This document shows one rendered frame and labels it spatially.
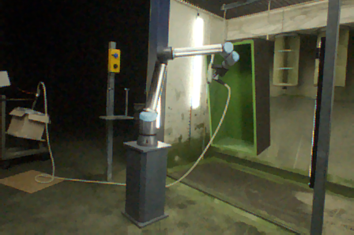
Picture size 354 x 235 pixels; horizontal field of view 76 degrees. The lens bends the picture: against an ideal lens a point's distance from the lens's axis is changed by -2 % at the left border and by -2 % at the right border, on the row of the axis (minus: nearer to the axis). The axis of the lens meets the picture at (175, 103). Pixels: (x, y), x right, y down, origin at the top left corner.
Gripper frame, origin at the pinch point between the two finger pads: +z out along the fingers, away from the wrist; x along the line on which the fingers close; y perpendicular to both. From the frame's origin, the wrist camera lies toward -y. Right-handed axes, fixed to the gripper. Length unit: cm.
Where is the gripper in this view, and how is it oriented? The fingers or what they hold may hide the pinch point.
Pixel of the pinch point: (211, 77)
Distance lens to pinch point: 247.6
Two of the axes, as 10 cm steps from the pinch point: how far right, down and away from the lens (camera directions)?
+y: 8.6, 4.5, 2.4
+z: -4.7, 5.1, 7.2
